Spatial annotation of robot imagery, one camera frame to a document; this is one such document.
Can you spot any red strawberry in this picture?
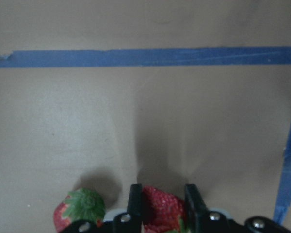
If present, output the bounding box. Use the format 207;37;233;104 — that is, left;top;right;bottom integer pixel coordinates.
53;188;106;233
142;186;189;233

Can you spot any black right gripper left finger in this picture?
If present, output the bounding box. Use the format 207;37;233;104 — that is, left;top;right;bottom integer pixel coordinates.
113;184;142;233

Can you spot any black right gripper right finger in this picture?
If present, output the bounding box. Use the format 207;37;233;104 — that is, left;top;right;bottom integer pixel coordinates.
184;184;231;233

